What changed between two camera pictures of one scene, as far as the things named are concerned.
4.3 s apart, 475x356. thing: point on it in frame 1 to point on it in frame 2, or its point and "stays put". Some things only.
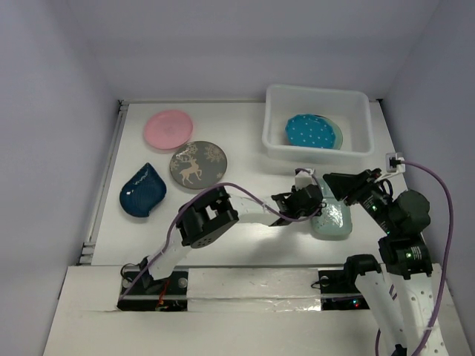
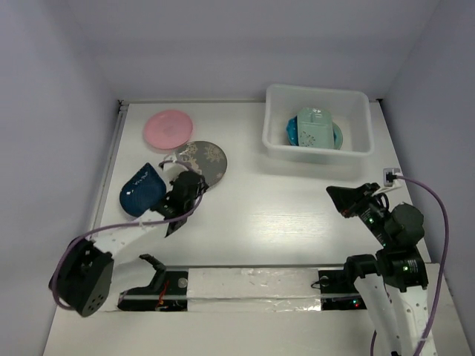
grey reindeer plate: (198, 165) stays put
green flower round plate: (338, 141) stays put
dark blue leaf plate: (142, 191) stays put
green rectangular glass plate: (335, 220) to (315, 127)
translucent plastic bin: (351, 110) stays put
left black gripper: (311, 211) to (201, 187)
